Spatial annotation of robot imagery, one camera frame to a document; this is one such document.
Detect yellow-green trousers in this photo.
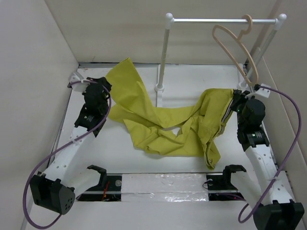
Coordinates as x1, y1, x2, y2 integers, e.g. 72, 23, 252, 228
106, 58, 235, 170

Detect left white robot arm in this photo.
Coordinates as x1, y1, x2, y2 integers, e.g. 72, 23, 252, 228
29, 77, 112, 215

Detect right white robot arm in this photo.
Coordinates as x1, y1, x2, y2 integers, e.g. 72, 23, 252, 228
222, 86, 305, 230

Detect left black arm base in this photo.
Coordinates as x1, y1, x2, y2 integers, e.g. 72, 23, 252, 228
76, 165, 122, 202

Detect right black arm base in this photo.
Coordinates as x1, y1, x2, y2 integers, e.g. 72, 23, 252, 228
202, 164, 247, 201

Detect wooden clothes hanger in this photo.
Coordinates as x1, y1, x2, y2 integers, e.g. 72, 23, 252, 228
211, 14, 260, 86

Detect white clothes rack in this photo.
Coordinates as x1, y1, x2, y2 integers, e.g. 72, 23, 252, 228
155, 13, 287, 107

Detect silver tape strip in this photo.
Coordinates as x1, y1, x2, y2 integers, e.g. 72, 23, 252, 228
121, 173, 209, 202

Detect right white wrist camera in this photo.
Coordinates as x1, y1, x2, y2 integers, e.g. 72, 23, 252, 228
246, 83, 271, 99

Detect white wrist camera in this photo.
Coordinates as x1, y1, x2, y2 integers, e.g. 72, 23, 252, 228
246, 83, 271, 99
67, 72, 89, 92

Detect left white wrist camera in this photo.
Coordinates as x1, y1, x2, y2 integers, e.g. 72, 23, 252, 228
67, 72, 89, 92

